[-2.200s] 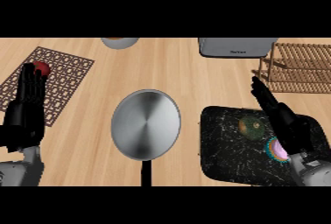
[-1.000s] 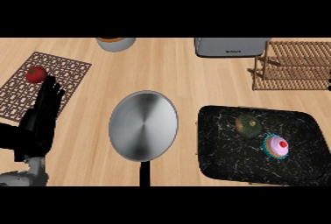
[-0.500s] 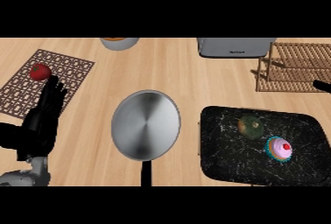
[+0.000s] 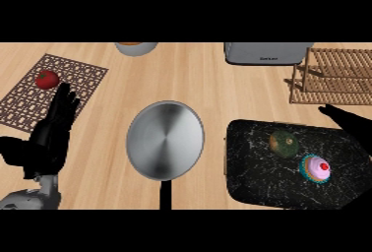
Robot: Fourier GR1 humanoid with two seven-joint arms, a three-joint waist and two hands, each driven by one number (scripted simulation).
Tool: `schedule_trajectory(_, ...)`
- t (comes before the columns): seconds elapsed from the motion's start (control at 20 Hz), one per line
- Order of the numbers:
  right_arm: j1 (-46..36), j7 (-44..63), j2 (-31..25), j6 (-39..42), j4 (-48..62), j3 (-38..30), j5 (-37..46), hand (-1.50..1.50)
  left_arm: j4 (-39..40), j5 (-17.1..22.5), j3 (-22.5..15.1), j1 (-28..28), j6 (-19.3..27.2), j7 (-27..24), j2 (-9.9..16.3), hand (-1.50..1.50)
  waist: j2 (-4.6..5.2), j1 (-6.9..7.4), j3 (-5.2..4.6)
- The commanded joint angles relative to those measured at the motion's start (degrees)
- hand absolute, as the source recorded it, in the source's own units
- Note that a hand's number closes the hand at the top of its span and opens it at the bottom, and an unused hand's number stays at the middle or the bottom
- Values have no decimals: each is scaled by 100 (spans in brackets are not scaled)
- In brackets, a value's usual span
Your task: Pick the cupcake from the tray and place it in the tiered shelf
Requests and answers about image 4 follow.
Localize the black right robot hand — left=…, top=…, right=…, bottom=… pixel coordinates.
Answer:
left=317, top=103, right=372, bottom=153

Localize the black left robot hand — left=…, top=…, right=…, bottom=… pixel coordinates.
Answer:
left=0, top=82, right=82, bottom=180

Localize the wooden tiered shelf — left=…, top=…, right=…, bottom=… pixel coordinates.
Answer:
left=283, top=47, right=372, bottom=106

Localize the pink frosted cupcake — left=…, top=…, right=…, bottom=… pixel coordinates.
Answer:
left=298, top=154, right=332, bottom=185

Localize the black marble tray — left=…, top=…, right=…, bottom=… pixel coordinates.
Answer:
left=224, top=118, right=372, bottom=211

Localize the brown patterned placemat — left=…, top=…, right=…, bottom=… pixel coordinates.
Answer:
left=0, top=53, right=110, bottom=134

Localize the green round fruit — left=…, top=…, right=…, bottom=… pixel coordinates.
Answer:
left=268, top=130, right=301, bottom=159

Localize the red tomato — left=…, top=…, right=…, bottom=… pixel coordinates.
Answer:
left=35, top=69, right=60, bottom=91

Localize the steel frying pan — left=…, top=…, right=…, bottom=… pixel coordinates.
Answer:
left=125, top=99, right=206, bottom=211

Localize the grey appliance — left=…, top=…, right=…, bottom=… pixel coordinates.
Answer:
left=222, top=42, right=315, bottom=66

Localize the grey bowl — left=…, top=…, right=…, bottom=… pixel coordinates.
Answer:
left=113, top=42, right=159, bottom=58

